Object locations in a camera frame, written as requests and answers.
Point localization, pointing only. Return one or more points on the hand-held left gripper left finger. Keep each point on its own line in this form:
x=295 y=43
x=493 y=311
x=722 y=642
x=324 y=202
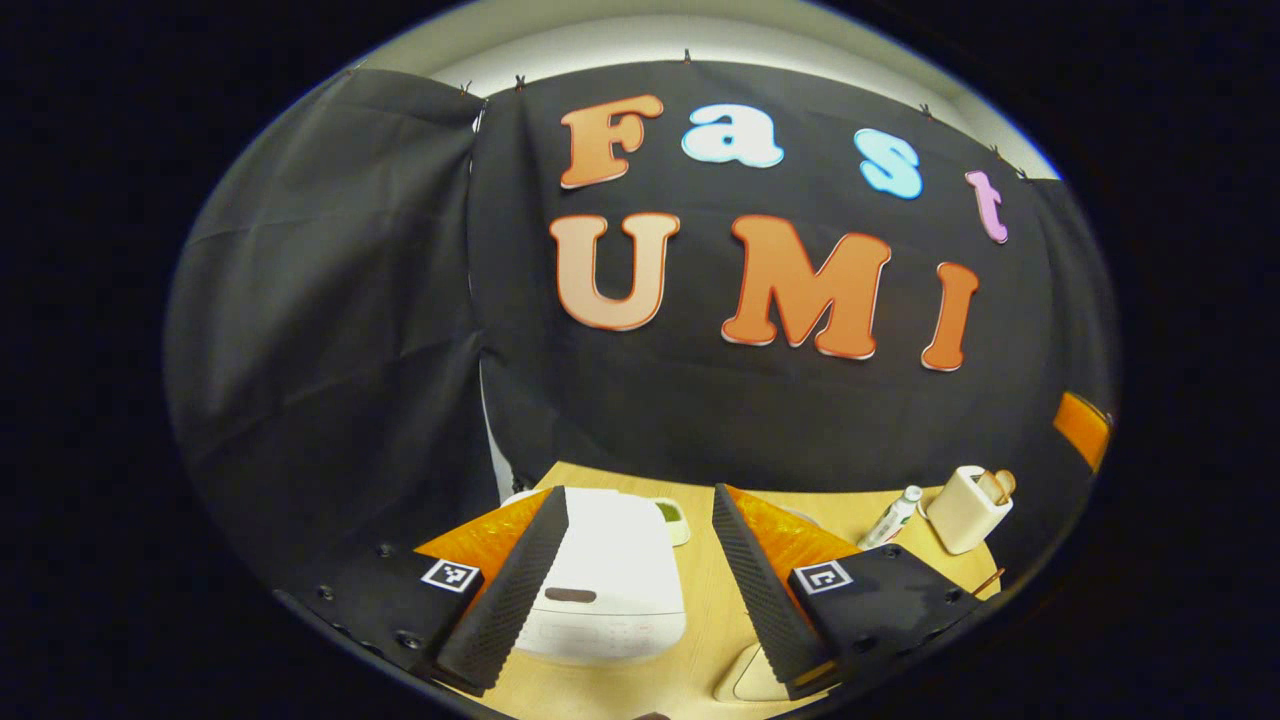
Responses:
x=520 y=600

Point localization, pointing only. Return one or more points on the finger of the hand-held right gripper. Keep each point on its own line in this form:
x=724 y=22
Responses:
x=1082 y=425

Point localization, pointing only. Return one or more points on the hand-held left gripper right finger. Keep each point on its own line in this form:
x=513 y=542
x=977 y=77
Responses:
x=765 y=610

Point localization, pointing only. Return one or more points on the white rice cooker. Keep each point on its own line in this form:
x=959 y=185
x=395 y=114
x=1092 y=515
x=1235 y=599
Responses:
x=610 y=560

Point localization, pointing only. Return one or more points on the clear plastic rice container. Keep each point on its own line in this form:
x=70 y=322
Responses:
x=750 y=680

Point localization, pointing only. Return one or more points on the toast bread slice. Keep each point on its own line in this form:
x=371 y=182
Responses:
x=1007 y=481
x=990 y=488

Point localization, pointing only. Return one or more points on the plain black side cloth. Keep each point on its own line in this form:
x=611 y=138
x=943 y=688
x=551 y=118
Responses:
x=330 y=350
x=1075 y=300

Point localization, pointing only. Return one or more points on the white divided bean dish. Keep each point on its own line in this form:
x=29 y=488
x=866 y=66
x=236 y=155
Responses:
x=672 y=520

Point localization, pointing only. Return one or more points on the cream white toaster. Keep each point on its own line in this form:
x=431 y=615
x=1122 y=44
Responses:
x=960 y=510

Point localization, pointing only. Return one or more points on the white drink bottle green cap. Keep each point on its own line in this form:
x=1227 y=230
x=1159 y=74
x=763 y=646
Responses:
x=893 y=517

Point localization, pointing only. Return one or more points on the black backdrop cloth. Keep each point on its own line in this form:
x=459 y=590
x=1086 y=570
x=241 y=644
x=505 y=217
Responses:
x=700 y=420

